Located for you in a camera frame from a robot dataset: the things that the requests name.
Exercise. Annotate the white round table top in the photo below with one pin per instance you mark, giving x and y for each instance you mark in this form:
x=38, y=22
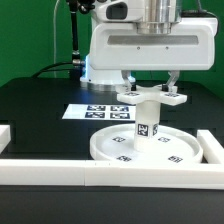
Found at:
x=168, y=146

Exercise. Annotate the white front fence bar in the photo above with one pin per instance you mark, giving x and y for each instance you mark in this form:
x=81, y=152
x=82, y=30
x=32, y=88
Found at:
x=105, y=173

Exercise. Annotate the white left fence block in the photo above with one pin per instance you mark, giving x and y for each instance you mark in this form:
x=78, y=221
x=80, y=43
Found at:
x=5, y=136

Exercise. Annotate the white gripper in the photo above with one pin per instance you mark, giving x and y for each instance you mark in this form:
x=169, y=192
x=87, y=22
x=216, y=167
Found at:
x=150, y=35

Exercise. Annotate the white right fence bar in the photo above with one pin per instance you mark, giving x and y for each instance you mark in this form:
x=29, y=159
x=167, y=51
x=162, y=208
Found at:
x=212, y=149

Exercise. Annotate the white cross-shaped table base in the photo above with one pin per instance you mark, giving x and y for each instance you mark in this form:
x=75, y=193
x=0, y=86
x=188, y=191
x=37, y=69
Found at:
x=155, y=94

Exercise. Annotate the white fence bar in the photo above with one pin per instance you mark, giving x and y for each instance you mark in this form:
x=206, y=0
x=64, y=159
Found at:
x=212, y=149
x=105, y=173

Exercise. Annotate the white sheet with fiducial markers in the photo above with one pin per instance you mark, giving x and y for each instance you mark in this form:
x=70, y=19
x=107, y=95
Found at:
x=100, y=112

